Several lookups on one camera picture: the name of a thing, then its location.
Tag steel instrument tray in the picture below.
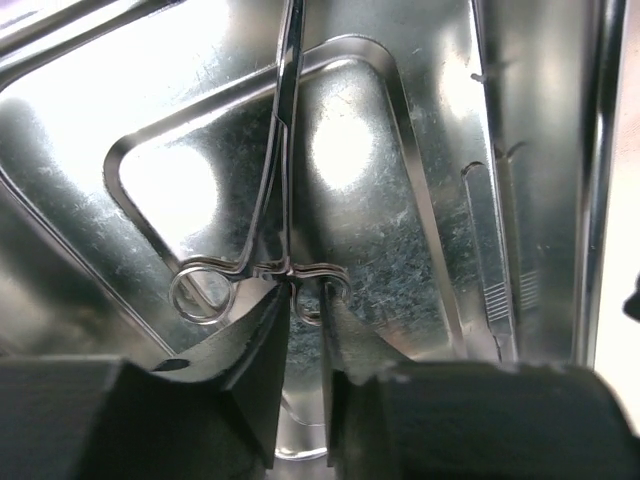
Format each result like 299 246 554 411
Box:
1 1 625 477

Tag steel scalpel handle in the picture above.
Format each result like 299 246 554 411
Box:
461 162 517 362

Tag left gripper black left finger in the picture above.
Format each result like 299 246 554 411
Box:
1 285 290 479

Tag steel surgical scissors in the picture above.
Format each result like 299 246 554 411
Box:
169 1 352 325

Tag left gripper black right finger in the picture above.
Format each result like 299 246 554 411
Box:
320 284 639 479

